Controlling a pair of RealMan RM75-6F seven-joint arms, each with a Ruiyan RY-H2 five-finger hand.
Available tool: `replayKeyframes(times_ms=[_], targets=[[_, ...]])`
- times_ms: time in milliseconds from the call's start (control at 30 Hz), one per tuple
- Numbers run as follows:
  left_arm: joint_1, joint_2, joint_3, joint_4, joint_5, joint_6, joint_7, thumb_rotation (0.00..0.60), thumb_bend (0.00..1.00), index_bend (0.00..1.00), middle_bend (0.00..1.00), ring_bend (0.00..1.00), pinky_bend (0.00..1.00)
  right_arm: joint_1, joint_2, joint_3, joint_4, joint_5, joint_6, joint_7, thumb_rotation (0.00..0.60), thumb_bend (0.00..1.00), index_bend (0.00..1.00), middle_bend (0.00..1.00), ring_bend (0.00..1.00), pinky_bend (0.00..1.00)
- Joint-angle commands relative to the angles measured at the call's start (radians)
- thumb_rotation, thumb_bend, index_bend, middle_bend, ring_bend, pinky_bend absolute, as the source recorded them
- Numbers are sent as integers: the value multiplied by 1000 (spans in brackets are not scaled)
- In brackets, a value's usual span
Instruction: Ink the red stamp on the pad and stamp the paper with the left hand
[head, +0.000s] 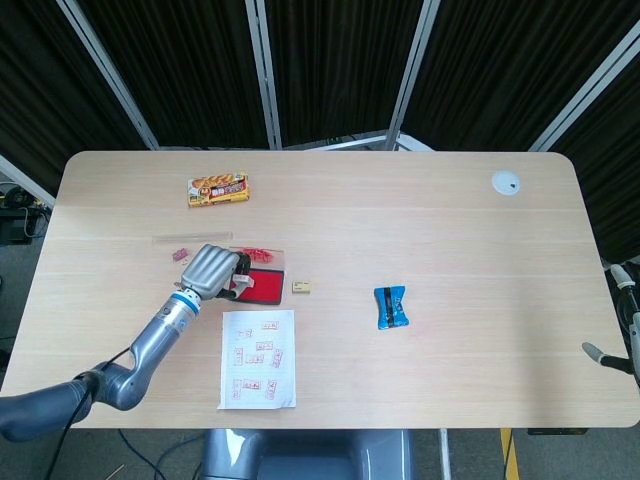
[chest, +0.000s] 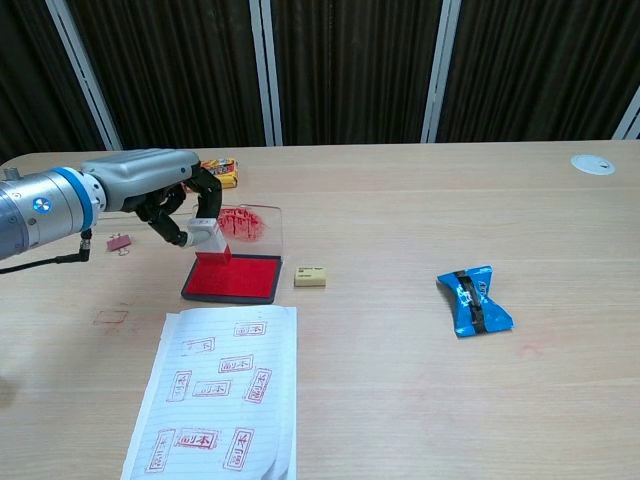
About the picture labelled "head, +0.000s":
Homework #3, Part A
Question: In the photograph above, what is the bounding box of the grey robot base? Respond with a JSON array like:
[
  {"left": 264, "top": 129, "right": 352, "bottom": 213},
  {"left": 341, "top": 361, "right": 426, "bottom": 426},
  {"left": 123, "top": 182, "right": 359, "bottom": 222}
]
[{"left": 199, "top": 428, "right": 416, "bottom": 480}]

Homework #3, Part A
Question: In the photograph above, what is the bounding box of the clear plastic ruler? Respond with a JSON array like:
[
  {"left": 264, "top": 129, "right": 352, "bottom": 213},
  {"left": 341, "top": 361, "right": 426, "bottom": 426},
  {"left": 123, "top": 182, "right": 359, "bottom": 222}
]
[{"left": 151, "top": 230, "right": 235, "bottom": 246}]

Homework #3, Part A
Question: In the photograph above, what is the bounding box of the stamped white lined notebook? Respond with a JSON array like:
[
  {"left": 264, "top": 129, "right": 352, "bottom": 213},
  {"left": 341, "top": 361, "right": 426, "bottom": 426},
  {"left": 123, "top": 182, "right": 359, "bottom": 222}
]
[{"left": 216, "top": 309, "right": 298, "bottom": 411}]

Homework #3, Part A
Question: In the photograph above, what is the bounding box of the black table control box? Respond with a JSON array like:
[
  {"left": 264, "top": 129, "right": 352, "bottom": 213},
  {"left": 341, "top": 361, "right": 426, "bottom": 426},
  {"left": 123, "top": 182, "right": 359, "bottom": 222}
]
[{"left": 527, "top": 427, "right": 589, "bottom": 437}]

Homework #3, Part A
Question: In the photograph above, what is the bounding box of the grey table leg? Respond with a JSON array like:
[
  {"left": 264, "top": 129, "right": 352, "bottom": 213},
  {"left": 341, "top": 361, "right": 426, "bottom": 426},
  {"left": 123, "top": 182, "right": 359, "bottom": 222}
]
[{"left": 437, "top": 428, "right": 453, "bottom": 480}]

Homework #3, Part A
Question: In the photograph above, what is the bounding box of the yellow snack box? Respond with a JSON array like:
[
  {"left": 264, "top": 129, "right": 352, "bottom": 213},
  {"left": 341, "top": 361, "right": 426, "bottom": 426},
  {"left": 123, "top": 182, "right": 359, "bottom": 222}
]
[{"left": 187, "top": 171, "right": 250, "bottom": 209}]

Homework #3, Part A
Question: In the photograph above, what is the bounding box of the blue snack packet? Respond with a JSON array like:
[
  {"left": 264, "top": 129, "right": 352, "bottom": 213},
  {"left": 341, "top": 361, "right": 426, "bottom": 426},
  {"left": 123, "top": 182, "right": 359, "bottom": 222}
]
[{"left": 373, "top": 283, "right": 412, "bottom": 331}]

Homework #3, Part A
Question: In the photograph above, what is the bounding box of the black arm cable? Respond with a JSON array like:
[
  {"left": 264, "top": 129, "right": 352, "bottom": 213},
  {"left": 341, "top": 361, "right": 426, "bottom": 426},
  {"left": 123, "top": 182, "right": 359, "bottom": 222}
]
[{"left": 47, "top": 348, "right": 132, "bottom": 480}]

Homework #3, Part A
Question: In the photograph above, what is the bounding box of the white table cable grommet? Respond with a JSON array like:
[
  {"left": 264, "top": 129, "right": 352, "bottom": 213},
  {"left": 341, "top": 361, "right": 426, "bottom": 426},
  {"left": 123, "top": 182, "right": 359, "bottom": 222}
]
[{"left": 490, "top": 170, "right": 522, "bottom": 196}]

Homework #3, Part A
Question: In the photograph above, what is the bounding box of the black equipment with cables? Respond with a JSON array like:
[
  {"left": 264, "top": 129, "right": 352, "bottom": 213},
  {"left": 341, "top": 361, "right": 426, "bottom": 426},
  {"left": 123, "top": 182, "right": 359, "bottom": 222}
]
[{"left": 0, "top": 182, "right": 52, "bottom": 246}]

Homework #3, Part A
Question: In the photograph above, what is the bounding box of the black fabric partition panel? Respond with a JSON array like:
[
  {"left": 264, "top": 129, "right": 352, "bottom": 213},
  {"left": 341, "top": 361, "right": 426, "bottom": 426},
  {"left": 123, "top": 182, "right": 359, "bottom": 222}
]
[
  {"left": 0, "top": 0, "right": 161, "bottom": 201},
  {"left": 74, "top": 0, "right": 284, "bottom": 151},
  {"left": 529, "top": 47, "right": 640, "bottom": 266},
  {"left": 259, "top": 0, "right": 441, "bottom": 151},
  {"left": 389, "top": 0, "right": 640, "bottom": 153}
]

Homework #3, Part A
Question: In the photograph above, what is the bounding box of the red ink pad case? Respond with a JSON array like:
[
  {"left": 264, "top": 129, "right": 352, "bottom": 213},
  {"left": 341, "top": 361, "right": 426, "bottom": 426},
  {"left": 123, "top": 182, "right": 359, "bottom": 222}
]
[{"left": 233, "top": 244, "right": 287, "bottom": 305}]

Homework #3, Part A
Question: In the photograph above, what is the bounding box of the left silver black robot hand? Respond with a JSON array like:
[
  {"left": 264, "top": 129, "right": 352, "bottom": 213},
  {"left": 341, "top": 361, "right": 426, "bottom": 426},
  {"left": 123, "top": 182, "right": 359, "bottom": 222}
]
[{"left": 179, "top": 243, "right": 256, "bottom": 302}]

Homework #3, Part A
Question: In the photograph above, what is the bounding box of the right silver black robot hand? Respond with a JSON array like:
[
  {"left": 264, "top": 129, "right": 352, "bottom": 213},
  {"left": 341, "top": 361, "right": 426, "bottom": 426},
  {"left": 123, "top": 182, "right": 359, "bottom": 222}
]
[{"left": 582, "top": 263, "right": 640, "bottom": 386}]

